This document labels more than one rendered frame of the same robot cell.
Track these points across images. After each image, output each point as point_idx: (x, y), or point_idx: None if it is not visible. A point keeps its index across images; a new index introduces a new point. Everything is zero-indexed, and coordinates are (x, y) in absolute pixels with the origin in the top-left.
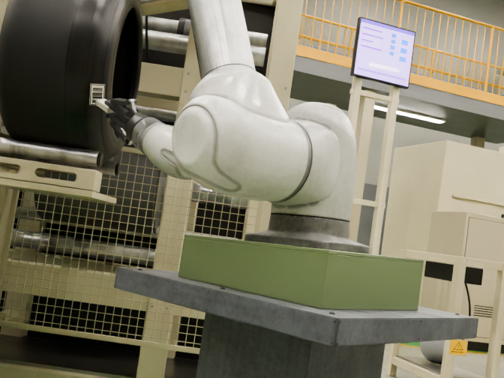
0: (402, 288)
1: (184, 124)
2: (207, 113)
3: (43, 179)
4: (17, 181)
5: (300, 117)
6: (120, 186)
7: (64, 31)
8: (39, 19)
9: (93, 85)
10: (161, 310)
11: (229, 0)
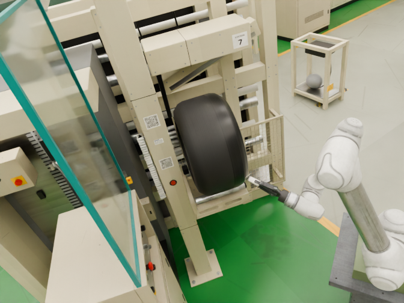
0: None
1: (380, 282)
2: (392, 283)
3: (228, 205)
4: (219, 210)
5: (397, 232)
6: None
7: (229, 169)
8: (216, 169)
9: (246, 177)
10: None
11: (377, 223)
